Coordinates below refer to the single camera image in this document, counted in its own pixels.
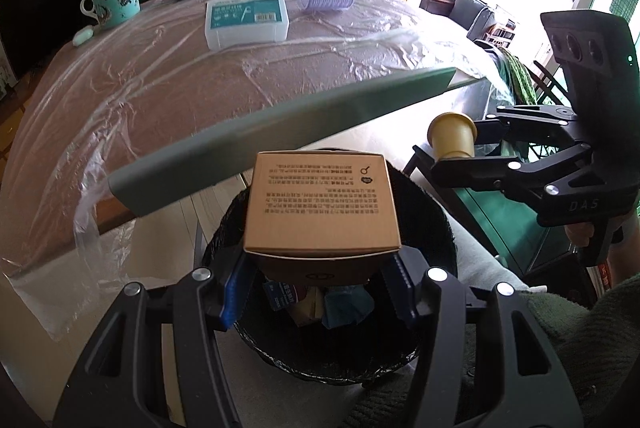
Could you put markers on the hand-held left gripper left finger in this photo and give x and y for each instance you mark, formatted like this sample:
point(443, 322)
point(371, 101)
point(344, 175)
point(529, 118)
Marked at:
point(234, 295)

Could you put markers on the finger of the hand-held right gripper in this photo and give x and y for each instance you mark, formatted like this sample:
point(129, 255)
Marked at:
point(475, 175)
point(525, 130)

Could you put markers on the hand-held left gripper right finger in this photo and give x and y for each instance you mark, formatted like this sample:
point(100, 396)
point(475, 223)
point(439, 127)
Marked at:
point(402, 288)

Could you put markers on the tan small cup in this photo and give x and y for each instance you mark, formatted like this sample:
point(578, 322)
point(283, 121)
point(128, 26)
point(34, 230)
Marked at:
point(450, 137)

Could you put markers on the black trash bin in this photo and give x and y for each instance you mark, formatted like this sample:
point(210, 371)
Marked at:
point(330, 348)

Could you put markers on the brown cardboard box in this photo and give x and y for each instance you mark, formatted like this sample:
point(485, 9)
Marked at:
point(320, 208)

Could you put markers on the person's right forearm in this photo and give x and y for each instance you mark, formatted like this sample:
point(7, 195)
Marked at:
point(620, 318)

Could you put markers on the person's right hand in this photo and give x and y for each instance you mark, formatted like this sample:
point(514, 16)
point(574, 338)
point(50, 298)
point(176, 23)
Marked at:
point(580, 238)

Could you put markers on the green knitted cloth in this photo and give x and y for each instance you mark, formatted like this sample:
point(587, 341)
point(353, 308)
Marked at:
point(520, 77)

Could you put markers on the dark green chair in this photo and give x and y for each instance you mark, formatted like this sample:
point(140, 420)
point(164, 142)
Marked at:
point(500, 228)

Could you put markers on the blue crumpled paper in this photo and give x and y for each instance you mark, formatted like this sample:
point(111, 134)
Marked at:
point(345, 308)

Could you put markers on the person's grey trouser leg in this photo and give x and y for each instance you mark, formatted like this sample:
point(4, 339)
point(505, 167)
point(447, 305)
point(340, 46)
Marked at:
point(475, 248)

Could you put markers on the grey sofa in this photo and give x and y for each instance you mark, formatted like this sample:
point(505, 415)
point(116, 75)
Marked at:
point(472, 12)

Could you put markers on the translucent plastic box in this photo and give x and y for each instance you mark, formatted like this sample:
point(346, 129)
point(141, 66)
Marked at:
point(245, 22)

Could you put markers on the white earbuds case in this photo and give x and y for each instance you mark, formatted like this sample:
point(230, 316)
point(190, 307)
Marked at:
point(83, 36)

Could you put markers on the teal butterfly mug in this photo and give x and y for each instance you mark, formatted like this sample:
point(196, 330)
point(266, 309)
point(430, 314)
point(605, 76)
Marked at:
point(117, 2)

